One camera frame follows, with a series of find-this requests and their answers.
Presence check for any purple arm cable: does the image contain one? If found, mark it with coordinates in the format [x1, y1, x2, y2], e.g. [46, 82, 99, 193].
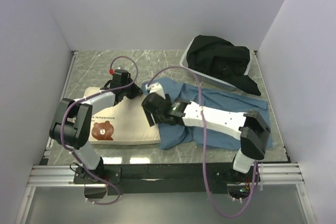
[146, 66, 260, 219]
[60, 56, 139, 206]

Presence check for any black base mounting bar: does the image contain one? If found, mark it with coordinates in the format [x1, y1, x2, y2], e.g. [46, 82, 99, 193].
[70, 163, 253, 198]

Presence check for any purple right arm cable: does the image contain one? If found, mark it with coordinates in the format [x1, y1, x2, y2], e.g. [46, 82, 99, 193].
[146, 66, 260, 219]

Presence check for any grey plastic basket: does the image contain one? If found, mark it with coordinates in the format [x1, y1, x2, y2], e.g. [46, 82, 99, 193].
[179, 37, 254, 92]

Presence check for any blue fabric pillowcase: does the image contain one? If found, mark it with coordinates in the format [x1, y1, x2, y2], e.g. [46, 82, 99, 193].
[155, 77, 270, 151]

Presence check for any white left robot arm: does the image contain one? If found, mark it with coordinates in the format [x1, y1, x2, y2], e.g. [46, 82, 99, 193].
[49, 69, 142, 183]

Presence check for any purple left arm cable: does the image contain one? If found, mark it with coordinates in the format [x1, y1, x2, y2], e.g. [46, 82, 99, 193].
[60, 56, 139, 206]

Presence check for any black cloth in basket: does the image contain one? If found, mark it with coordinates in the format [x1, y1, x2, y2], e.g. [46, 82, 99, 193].
[186, 35, 263, 97]

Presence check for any cream pillow with bear print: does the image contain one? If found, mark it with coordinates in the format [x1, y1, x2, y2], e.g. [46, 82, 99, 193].
[89, 94, 161, 145]

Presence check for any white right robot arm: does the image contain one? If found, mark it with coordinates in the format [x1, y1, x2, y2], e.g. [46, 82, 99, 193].
[141, 93, 271, 182]

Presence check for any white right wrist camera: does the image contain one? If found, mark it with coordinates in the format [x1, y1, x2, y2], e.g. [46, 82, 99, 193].
[145, 82, 165, 99]

